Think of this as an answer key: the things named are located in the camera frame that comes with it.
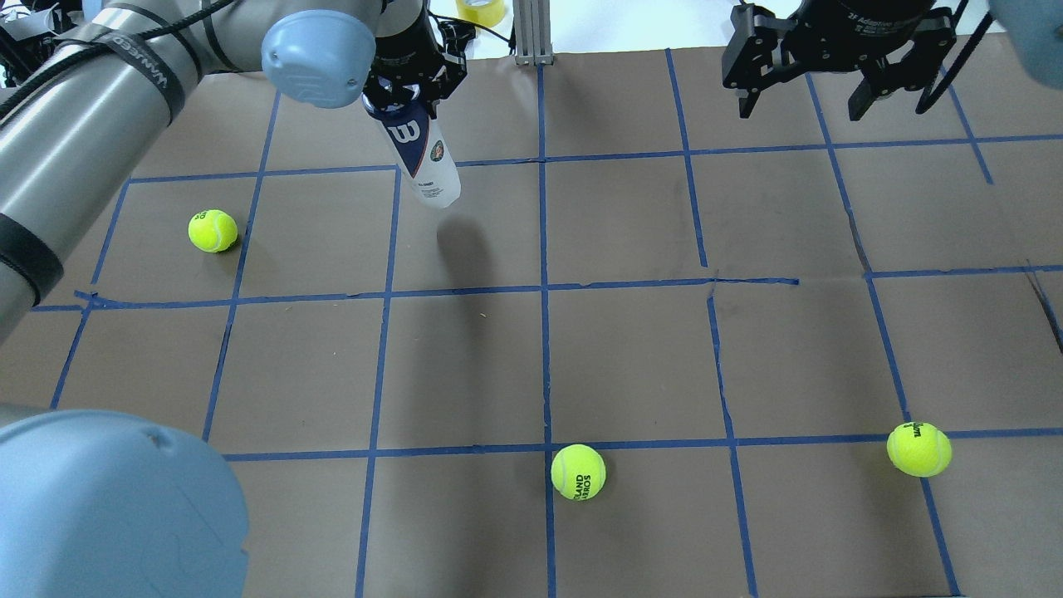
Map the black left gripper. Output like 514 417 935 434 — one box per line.
362 1 468 119

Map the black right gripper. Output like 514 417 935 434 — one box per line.
721 1 956 121

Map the tennis ball can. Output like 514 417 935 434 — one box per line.
361 87 462 209

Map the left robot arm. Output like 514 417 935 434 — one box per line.
1 1 473 597

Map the tennis ball front right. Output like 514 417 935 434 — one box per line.
187 209 238 253

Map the Wilson tennis ball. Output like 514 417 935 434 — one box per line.
887 421 954 478

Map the centre tennis ball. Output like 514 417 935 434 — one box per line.
550 444 607 501

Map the yellow tape roll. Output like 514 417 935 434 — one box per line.
455 0 507 27

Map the aluminium frame post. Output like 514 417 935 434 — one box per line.
512 0 555 66

